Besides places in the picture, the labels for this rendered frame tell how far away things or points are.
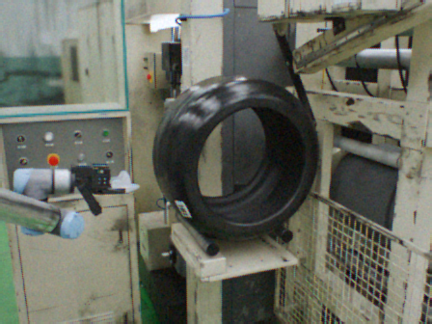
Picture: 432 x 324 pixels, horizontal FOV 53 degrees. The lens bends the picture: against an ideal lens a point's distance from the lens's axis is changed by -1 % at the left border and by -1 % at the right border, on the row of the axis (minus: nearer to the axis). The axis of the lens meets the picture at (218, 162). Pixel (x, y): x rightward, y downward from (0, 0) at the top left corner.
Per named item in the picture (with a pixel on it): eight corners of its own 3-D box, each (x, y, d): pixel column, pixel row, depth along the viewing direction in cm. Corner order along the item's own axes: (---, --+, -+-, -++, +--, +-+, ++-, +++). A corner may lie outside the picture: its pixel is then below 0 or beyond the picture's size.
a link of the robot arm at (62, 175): (54, 198, 126) (53, 189, 133) (70, 197, 127) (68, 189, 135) (55, 173, 124) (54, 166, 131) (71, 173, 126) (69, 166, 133)
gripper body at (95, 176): (113, 169, 130) (70, 169, 126) (111, 197, 132) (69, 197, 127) (109, 163, 137) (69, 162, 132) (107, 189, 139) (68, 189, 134)
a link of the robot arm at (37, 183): (13, 194, 128) (14, 166, 127) (53, 194, 132) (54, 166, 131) (13, 200, 121) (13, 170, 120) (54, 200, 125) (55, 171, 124)
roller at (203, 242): (174, 215, 172) (181, 205, 172) (182, 221, 174) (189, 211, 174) (203, 252, 140) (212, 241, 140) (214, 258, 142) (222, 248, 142)
